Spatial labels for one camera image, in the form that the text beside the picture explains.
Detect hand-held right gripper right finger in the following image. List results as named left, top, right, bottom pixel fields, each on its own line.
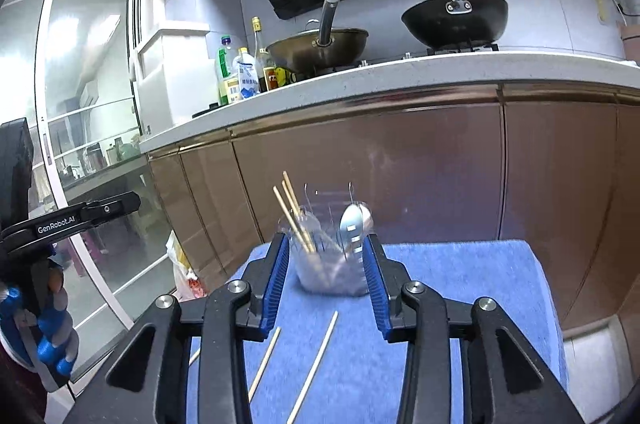
left=362, top=234, right=586, bottom=424

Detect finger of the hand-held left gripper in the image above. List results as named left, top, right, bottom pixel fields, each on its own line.
left=82, top=190, right=142, bottom=225

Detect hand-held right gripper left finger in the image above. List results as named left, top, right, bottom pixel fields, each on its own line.
left=62, top=234, right=292, bottom=424

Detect wire utensil holder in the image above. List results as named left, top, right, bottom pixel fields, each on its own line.
left=277, top=181, right=381, bottom=297

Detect metal spoon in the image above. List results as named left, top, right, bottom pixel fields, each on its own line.
left=339, top=202, right=365, bottom=262

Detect person's left hand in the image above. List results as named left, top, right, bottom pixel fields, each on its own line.
left=0, top=269, right=81, bottom=377

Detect dark side table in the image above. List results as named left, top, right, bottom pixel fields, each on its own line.
left=50, top=134, right=147, bottom=205

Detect blue towel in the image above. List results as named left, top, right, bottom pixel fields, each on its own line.
left=185, top=240, right=568, bottom=424

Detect plastic bag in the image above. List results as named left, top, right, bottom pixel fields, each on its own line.
left=166, top=231, right=208, bottom=303

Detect white appliance boxes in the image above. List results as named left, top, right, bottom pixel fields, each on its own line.
left=131, top=54, right=202, bottom=132

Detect sliding glass door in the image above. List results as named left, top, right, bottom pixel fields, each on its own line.
left=0, top=0, right=178, bottom=375

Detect brown base cabinet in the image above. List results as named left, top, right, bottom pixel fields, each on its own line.
left=146, top=85, right=640, bottom=340

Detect white foam box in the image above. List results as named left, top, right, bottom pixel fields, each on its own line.
left=137, top=27, right=211, bottom=72

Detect blue white salt bag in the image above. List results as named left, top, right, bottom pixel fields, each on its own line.
left=239, top=56, right=260, bottom=100

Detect tall gold capped bottle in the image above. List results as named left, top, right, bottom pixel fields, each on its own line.
left=251, top=16, right=271, bottom=93

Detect white kitchen countertop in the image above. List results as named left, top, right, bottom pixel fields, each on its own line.
left=139, top=50, right=640, bottom=155

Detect gas stove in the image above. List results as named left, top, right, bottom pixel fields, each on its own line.
left=290, top=41, right=501, bottom=80

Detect brown wok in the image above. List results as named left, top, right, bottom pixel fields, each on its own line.
left=266, top=0, right=370, bottom=75

